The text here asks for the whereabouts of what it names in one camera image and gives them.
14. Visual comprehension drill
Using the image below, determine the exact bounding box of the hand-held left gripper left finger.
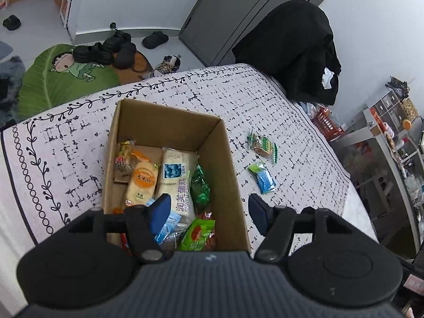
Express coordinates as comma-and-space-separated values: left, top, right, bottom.
68, 193, 173, 264

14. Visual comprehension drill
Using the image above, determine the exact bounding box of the woven basket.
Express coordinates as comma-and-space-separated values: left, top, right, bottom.
401, 98, 419, 123

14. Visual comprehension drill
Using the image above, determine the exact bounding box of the white black-patterned tablecloth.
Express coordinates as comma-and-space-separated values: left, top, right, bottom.
0, 63, 380, 318

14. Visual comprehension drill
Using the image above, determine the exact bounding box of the small blue green packet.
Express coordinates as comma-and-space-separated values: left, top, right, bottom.
248, 161, 277, 195

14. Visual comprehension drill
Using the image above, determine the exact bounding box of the grey shelf unit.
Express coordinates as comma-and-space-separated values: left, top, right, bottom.
331, 106, 424, 266

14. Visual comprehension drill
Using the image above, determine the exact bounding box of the white sneaker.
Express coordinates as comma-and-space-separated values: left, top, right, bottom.
149, 55, 182, 78

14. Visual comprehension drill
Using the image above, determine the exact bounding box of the green leaf cartoon rug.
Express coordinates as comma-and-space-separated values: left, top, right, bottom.
16, 44, 121, 120

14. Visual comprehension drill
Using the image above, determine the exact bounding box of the green cookie packet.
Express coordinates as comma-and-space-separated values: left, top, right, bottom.
248, 132, 279, 165

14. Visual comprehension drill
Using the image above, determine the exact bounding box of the brown cardboard box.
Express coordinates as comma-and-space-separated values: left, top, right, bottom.
101, 98, 251, 252

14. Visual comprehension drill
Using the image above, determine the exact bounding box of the pale yellow cake packet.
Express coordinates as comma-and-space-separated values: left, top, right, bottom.
156, 147, 199, 226

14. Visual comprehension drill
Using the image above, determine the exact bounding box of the dark green snack packet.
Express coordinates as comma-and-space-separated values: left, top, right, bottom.
190, 165, 211, 214

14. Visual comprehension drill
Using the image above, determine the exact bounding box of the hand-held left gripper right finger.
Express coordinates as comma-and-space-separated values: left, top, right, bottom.
248, 193, 356, 263

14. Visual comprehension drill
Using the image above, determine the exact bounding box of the light green red-fruit packet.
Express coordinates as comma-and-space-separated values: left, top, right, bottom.
177, 217, 216, 251

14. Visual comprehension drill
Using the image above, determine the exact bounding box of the white shoe shelf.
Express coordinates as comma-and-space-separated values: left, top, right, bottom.
53, 0, 80, 43

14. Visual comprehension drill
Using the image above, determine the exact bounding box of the black shoe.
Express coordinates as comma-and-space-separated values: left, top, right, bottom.
3, 15, 22, 31

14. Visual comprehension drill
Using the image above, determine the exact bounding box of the black sandal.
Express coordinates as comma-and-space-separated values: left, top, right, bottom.
73, 43, 115, 64

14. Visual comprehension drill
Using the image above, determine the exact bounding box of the black jacket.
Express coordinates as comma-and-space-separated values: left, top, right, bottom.
232, 0, 342, 107

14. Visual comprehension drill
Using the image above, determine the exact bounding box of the black slipper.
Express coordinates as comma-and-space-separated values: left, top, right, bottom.
142, 31, 169, 50
114, 45, 136, 70
103, 31, 133, 54

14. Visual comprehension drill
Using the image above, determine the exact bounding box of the white crumpled paper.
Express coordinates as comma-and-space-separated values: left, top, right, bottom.
321, 67, 336, 89

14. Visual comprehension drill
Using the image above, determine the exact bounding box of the grey door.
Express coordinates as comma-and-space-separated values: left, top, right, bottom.
179, 0, 350, 68

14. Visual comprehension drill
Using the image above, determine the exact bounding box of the blue snack packet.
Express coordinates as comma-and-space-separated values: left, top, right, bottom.
146, 199, 182, 244

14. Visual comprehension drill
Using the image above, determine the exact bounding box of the orange rice cracker packet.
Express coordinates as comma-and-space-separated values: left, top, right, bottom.
122, 158, 160, 210

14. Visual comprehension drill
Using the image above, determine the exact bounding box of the brown floor mat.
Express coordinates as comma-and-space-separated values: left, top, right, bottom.
114, 50, 153, 85

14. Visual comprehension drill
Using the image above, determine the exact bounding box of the red plastic basket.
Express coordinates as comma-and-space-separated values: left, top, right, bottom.
311, 106, 345, 141

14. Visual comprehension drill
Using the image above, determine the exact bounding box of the dark dried plant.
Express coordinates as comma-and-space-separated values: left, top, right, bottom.
386, 76, 411, 98

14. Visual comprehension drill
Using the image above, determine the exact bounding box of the clear plastic bag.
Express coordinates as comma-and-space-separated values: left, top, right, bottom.
300, 101, 320, 120

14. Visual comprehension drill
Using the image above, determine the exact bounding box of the small yellow red-label packet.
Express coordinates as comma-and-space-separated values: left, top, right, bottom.
113, 140, 137, 183

